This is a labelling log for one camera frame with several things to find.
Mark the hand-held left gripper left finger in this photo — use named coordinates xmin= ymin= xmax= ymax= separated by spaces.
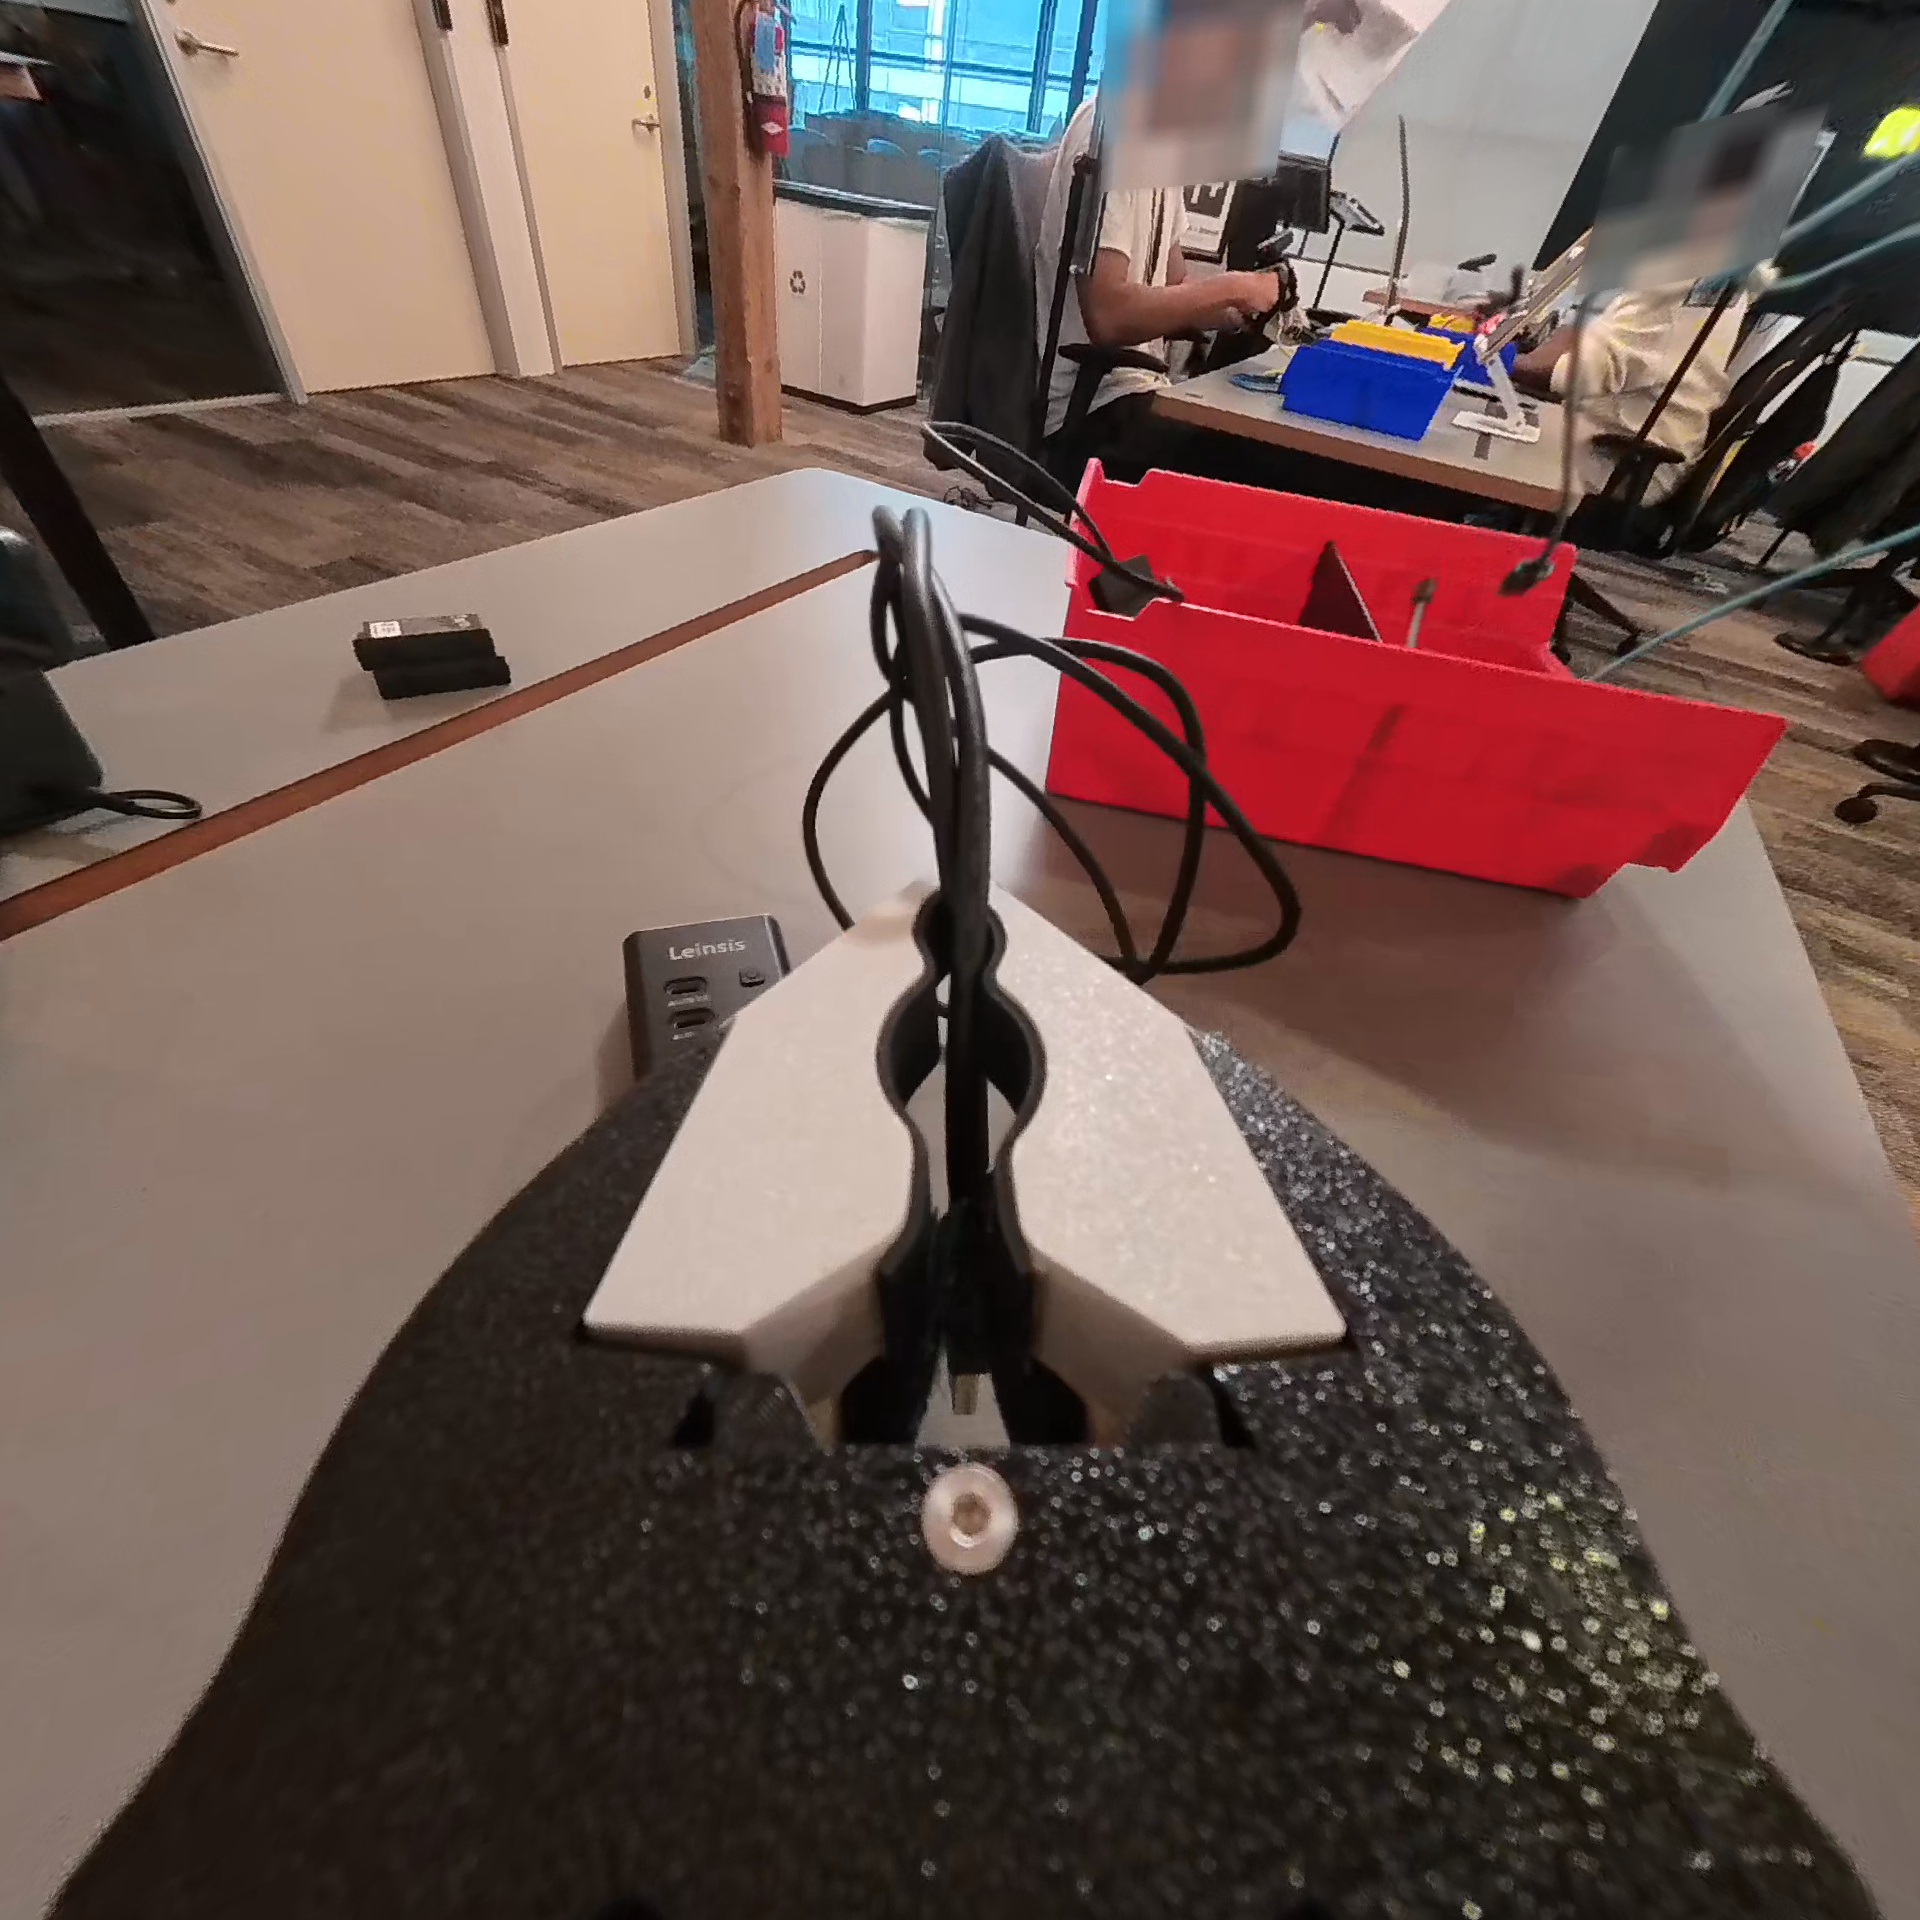
xmin=583 ymin=878 xmax=949 ymax=1442

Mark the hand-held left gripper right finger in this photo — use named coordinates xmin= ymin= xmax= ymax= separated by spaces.
xmin=982 ymin=884 xmax=1350 ymax=1444

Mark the black usb hub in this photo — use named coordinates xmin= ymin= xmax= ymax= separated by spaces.
xmin=621 ymin=915 xmax=796 ymax=1081

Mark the black usb hub cable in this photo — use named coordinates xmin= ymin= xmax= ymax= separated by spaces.
xmin=803 ymin=506 xmax=1303 ymax=1418

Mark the red plastic bin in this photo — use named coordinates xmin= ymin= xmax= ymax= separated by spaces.
xmin=1043 ymin=458 xmax=1792 ymax=902

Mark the black velcro cable strap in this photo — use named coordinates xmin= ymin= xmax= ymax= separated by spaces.
xmin=918 ymin=423 xmax=1190 ymax=614

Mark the black bin divider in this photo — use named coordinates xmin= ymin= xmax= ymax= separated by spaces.
xmin=1297 ymin=540 xmax=1384 ymax=644

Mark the small black box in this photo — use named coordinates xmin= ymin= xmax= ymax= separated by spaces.
xmin=352 ymin=610 xmax=515 ymax=705

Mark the grey table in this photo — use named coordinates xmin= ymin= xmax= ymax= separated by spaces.
xmin=1154 ymin=352 xmax=1585 ymax=520

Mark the blue bin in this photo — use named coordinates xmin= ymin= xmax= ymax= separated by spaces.
xmin=1279 ymin=333 xmax=1466 ymax=445

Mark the yellow bin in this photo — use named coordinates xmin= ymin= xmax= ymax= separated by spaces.
xmin=1326 ymin=313 xmax=1488 ymax=378

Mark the white recycling cabinet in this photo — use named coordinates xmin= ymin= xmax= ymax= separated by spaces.
xmin=773 ymin=192 xmax=936 ymax=414

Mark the black jacket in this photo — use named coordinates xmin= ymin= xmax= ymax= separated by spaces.
xmin=932 ymin=131 xmax=1082 ymax=453

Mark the black office chair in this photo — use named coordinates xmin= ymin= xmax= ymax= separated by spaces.
xmin=1589 ymin=301 xmax=1920 ymax=573

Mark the white door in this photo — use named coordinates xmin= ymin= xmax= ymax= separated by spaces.
xmin=487 ymin=0 xmax=701 ymax=375

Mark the red fire extinguisher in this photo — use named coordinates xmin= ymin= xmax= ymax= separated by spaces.
xmin=733 ymin=0 xmax=797 ymax=160

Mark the window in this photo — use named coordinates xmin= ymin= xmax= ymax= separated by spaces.
xmin=789 ymin=0 xmax=1111 ymax=153

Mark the wooden post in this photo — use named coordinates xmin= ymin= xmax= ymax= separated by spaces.
xmin=687 ymin=0 xmax=789 ymax=449

